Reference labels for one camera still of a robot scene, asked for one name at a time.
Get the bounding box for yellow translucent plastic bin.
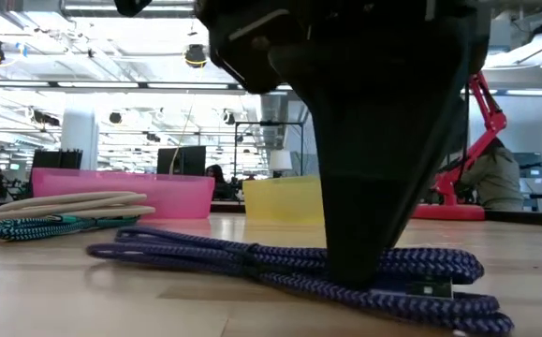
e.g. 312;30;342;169
242;175;326;225

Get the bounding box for blue braided USB cable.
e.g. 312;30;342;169
86;226;515;336

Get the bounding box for beige USB cable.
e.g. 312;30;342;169
0;190;156;222

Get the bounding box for teal braided USB cable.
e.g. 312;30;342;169
0;213;140;242

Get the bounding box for white lampshade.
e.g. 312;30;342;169
268;149;294;172

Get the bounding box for red desk lamp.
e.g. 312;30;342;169
410;69;508;222

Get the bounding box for grey monitor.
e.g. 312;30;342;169
512;152;542;180

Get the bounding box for black monitor back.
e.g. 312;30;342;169
156;145;208;177

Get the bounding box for red translucent plastic bin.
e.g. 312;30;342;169
31;167;216;220

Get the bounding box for white round column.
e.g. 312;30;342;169
60;108;100;170

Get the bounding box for black equipment boxes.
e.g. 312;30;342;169
31;148;84;170

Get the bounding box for silver ventilation duct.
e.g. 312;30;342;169
259;91;290;151

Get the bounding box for black metal stand frame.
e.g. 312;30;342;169
233;120;305;178

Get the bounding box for black aluminium table frame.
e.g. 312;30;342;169
209;200;542;229

